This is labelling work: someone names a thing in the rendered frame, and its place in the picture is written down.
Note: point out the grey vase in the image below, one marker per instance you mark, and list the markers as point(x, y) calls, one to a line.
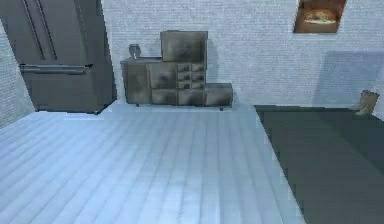
point(134, 51)

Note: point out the brown stepped cupboard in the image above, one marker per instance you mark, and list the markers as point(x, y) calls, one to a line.
point(173, 83)

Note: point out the tan boots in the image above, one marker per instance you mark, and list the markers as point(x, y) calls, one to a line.
point(366, 102)

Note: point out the brown framed wall picture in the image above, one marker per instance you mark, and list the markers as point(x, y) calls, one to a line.
point(319, 16)

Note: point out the dark grey fridge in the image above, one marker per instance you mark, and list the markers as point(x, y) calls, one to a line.
point(66, 50)

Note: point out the dark green floor rug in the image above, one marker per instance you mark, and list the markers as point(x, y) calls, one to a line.
point(330, 160)

